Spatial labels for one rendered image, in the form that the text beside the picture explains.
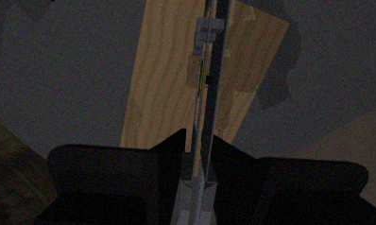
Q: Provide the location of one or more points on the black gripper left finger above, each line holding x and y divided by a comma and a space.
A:
152, 174

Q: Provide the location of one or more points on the wooden board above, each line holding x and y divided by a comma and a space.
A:
163, 87

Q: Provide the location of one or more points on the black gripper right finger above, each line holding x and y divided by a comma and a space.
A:
246, 186

